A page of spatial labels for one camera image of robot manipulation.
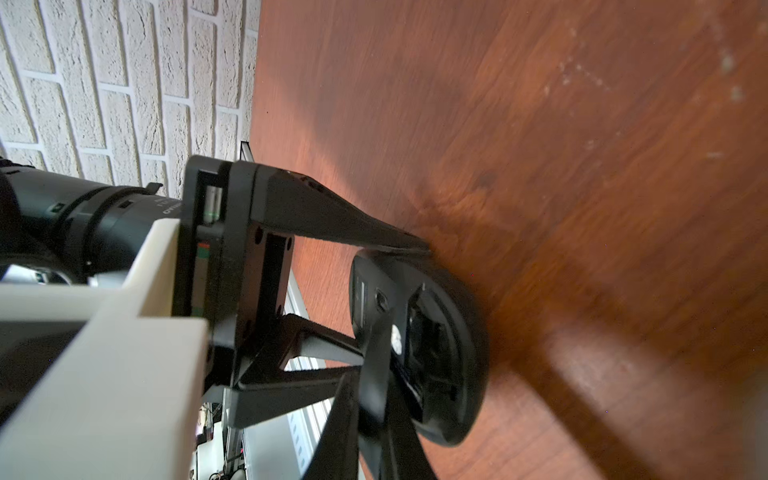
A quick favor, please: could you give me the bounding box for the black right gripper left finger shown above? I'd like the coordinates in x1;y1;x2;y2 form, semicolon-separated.
302;370;360;479

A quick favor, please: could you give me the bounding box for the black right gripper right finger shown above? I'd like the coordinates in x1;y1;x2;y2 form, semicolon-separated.
359;312;436;479

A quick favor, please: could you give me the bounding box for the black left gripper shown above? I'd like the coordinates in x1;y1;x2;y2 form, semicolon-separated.
172;155;430;429

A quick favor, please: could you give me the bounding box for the black wireless mouse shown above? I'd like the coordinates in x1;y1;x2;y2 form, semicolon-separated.
349;250;490;447

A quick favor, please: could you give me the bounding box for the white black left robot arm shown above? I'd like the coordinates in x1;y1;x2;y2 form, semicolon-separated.
1;156;428;387

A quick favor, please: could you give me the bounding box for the white perforated vent strip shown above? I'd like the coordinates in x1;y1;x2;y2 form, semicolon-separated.
286;272;332;477

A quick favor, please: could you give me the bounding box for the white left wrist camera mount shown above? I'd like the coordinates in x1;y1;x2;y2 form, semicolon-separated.
1;219;208;479

